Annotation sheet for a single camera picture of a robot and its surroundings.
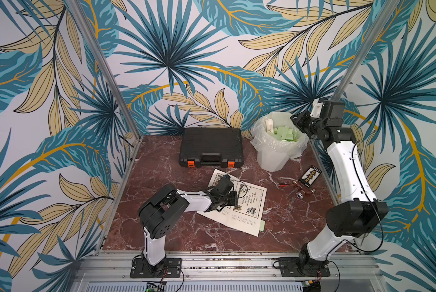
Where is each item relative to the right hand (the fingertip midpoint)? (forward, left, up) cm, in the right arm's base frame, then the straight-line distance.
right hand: (293, 116), depth 77 cm
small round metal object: (-20, -9, -35) cm, 41 cm away
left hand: (-21, +24, -37) cm, 48 cm away
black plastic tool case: (+10, +36, -30) cm, 48 cm away
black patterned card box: (-8, -19, -36) cm, 41 cm away
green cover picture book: (-28, +19, -37) cm, 50 cm away
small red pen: (-13, -4, -37) cm, 40 cm away
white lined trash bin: (-5, +6, -9) cm, 12 cm away
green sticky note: (-33, +12, -37) cm, 51 cm away
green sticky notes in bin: (+6, -3, -16) cm, 17 cm away
